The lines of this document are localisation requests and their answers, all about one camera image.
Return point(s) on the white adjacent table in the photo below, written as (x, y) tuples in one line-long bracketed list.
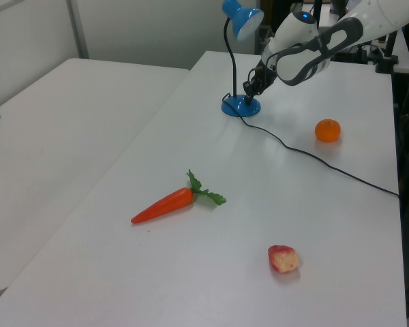
[(54, 143)]

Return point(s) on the black clamp with post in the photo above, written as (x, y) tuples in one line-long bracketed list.
[(388, 61)]

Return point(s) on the orange mandarin fruit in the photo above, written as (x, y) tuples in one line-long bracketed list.
[(327, 130)]

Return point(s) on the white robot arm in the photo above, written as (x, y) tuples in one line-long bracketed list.
[(303, 51)]

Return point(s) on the orange toy carrot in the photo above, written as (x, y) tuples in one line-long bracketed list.
[(167, 206)]

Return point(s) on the blue desk lamp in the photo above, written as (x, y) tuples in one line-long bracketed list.
[(240, 105)]

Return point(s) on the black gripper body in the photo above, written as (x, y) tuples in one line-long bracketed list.
[(266, 78)]

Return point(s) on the red toy strawberry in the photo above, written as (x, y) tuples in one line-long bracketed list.
[(283, 259)]

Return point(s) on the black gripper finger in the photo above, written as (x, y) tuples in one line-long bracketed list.
[(249, 85), (254, 96)]

